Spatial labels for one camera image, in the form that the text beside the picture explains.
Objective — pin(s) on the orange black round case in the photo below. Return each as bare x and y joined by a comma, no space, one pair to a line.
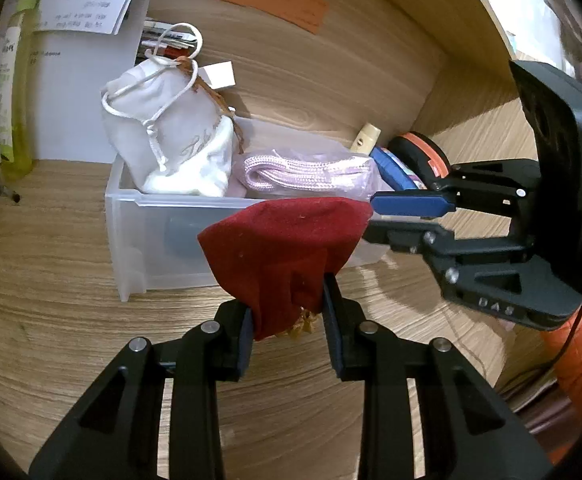
426,155

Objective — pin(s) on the stack of cards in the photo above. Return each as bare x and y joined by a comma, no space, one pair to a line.
168,40

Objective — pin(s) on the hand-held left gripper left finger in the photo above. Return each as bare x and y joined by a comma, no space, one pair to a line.
245,346

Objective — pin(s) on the clear plastic storage bin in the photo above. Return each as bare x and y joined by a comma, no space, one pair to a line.
156,240

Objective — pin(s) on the white paper tag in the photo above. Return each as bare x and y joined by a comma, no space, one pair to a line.
219,76

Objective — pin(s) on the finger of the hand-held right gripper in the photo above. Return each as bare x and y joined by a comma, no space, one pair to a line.
471,260
406,204

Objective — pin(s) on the white tube with green end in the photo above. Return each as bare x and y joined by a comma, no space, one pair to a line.
1,85

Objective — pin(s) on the red velvet pouch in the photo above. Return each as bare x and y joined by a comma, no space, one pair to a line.
281,250

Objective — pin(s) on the wooden desktop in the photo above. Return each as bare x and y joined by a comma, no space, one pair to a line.
61,280

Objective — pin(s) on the person's right forearm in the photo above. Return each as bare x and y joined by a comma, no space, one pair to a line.
581,355

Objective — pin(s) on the blue patterned case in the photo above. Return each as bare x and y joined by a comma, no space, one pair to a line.
396,170

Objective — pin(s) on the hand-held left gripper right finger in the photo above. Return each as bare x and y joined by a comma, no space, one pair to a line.
332,332

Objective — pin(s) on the large white paper sheet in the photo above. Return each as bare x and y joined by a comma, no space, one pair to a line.
81,100

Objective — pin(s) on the yellow-green spray bottle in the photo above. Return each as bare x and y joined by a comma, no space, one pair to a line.
21,160

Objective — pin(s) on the cream tube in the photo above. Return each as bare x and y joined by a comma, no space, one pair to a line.
366,140

